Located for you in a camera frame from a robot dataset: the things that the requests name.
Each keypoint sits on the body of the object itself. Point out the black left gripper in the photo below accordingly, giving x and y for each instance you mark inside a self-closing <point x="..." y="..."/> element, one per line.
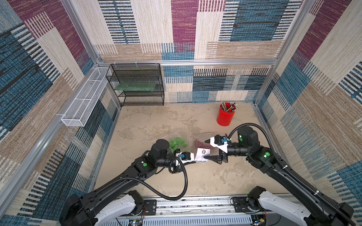
<point x="178" y="170"/>

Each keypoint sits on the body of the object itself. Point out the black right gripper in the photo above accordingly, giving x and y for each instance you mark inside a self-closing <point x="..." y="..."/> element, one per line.
<point x="221" y="155"/>

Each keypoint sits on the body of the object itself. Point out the clear box of red grapes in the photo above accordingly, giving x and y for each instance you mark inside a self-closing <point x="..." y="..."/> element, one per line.
<point x="202" y="144"/>

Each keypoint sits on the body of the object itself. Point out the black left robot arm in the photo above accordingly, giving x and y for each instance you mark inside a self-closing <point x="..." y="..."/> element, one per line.
<point x="117" y="197"/>

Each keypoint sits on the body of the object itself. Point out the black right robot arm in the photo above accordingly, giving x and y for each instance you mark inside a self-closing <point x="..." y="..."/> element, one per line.
<point x="251" y="141"/>

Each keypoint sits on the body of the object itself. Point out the clear box of green grapes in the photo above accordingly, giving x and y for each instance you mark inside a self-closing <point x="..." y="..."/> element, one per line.
<point x="177" y="143"/>

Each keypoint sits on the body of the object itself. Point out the red pencil cup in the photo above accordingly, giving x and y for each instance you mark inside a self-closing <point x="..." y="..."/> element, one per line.
<point x="224" y="118"/>

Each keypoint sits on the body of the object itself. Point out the pencils in red cup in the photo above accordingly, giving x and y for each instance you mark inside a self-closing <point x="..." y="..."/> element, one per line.
<point x="228" y="107"/>

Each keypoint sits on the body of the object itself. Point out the green mat on shelf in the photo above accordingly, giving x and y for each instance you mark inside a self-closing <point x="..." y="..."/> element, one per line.
<point x="136" y="86"/>

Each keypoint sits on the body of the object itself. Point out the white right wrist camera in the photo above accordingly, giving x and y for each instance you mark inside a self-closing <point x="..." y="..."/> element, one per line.
<point x="225" y="142"/>

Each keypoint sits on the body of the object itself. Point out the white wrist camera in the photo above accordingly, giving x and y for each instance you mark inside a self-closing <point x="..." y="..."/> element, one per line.
<point x="225" y="142"/>
<point x="186" y="157"/>

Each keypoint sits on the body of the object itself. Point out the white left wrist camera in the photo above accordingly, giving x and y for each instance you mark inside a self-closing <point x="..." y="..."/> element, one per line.
<point x="186" y="157"/>

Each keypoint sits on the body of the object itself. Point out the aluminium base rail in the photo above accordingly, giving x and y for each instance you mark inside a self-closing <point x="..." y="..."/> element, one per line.
<point x="203" y="211"/>

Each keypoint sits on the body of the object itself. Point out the black wire mesh shelf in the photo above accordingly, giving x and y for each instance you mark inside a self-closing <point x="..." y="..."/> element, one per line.
<point x="120" y="73"/>

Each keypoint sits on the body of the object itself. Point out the white wire mesh basket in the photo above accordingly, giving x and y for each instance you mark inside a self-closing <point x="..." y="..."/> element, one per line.
<point x="84" y="103"/>

